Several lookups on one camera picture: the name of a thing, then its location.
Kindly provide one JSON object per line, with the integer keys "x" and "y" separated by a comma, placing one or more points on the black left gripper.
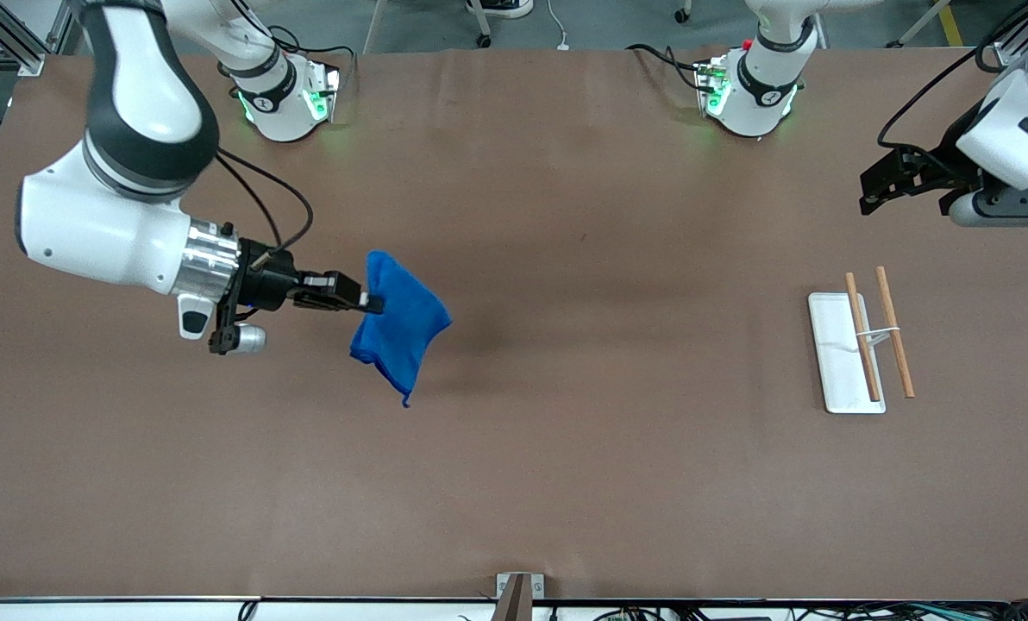
{"x": 954, "y": 163}

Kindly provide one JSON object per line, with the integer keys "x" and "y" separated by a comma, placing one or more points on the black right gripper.
{"x": 274, "y": 281}

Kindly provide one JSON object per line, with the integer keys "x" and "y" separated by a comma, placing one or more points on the blue microfibre towel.
{"x": 398, "y": 323}

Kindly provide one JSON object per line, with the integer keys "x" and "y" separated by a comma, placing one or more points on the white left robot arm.
{"x": 764, "y": 95}

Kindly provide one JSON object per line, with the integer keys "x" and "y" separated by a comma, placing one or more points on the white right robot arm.
{"x": 91, "y": 224}

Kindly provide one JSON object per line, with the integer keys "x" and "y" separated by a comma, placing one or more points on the white towel rack wooden bars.
{"x": 837, "y": 362}

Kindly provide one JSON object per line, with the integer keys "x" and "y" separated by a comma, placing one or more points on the dark shoe white sole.
{"x": 505, "y": 9}

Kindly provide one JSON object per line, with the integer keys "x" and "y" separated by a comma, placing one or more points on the metal table edge bracket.
{"x": 518, "y": 595}

